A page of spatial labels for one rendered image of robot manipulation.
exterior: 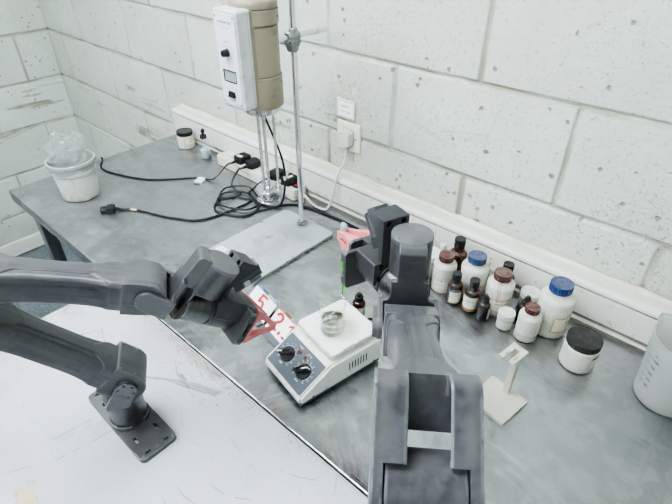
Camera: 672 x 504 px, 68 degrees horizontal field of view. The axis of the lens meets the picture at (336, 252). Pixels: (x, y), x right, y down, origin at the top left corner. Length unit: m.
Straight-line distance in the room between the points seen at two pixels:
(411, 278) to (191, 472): 0.51
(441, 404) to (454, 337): 0.67
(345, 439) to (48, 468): 0.50
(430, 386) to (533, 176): 0.80
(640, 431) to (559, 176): 0.52
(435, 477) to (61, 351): 0.62
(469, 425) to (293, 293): 0.83
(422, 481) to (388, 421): 0.05
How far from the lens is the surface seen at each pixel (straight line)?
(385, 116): 1.36
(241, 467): 0.93
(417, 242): 0.65
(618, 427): 1.09
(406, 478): 0.44
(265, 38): 1.13
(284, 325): 1.10
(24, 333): 0.87
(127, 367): 0.91
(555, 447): 1.01
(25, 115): 3.16
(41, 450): 1.07
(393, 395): 0.43
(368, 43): 1.35
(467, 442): 0.44
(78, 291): 0.80
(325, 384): 0.98
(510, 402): 1.04
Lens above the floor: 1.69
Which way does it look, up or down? 36 degrees down
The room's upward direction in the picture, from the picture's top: straight up
